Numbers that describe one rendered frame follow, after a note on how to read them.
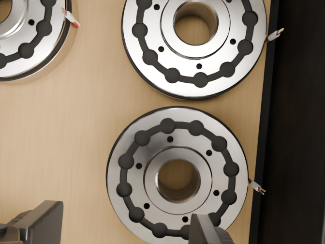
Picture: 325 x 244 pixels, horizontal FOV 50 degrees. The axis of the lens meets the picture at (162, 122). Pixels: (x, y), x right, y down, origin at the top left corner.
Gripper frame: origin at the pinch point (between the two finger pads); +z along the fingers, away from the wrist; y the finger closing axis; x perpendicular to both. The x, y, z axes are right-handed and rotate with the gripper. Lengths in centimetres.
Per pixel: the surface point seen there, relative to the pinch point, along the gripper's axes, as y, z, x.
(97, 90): -3.9, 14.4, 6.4
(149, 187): 0.8, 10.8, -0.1
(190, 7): 2.5, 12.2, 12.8
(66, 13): -5.7, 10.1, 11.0
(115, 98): -2.5, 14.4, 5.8
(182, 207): 3.2, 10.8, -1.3
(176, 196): 2.9, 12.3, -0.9
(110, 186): -1.9, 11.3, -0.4
